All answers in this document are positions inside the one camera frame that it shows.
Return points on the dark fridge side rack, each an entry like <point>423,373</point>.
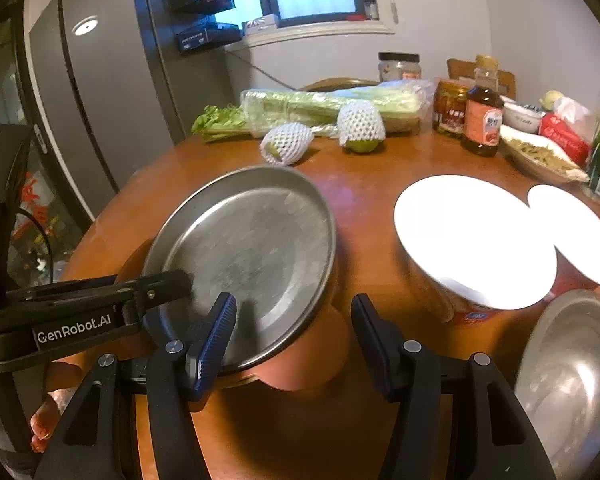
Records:
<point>200,2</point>

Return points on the person's left hand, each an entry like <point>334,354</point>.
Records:
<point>47,420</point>

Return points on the metal plate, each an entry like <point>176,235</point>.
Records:
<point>260,240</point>

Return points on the chili sauce jar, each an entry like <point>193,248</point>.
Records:
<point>450,107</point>

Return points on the celery in plastic bag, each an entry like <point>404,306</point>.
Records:
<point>310,107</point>

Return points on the clear jar with dark lid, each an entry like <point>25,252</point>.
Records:
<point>399,67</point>

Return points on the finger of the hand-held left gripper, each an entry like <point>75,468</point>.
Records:
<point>160,285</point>

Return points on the grey refrigerator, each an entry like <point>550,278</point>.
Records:
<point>110,85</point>

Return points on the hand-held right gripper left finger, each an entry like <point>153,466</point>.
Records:
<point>212,345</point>

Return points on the pink plate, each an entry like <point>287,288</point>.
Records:
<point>310,355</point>

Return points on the green fruit in foam net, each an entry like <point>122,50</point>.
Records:
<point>285,144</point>
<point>361,125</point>

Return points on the large steel bowl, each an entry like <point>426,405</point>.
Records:
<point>570,390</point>

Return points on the white-lidded instant noodle bowl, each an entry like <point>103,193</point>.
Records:
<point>475,240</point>
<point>580,235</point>

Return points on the white ceramic bowl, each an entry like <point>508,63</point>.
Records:
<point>525,119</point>

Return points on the red tissue pack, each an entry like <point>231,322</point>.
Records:
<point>565,137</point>

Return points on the white dish of food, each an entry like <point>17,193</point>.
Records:
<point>540,157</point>

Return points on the white box on windowsill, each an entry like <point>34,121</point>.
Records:
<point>260,25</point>

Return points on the dark sauce bottle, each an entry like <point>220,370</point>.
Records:
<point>482,120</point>

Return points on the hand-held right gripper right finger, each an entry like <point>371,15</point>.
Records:
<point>375,350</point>

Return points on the curved-back wooden chair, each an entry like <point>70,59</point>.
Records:
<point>340,82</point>

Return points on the black box on windowsill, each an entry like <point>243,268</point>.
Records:
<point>205,37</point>

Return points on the small jar on windowsill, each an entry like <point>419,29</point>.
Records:
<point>371,10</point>

